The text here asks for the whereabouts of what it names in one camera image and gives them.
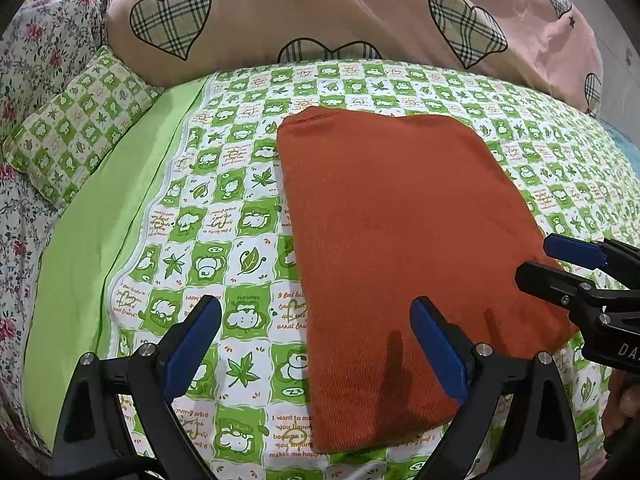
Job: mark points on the orange knit sweater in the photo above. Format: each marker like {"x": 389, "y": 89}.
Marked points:
{"x": 400, "y": 235}

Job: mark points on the green checked bed sheet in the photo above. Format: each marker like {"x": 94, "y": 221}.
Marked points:
{"x": 210, "y": 220}

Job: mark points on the floral blanket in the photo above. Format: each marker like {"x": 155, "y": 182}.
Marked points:
{"x": 40, "y": 45}

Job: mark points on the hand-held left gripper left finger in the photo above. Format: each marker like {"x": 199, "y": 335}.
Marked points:
{"x": 189, "y": 345}

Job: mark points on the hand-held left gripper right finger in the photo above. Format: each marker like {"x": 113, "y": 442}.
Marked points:
{"x": 440, "y": 345}

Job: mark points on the person's right hand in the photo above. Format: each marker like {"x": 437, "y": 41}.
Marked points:
{"x": 622, "y": 405}

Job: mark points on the green checked pillow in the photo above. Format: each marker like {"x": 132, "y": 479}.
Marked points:
{"x": 75, "y": 120}

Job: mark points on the pink duvet with plaid hearts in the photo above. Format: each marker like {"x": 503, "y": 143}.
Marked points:
{"x": 300, "y": 5}

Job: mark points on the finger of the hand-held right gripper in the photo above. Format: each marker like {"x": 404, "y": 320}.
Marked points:
{"x": 550, "y": 280}
{"x": 570, "y": 249}

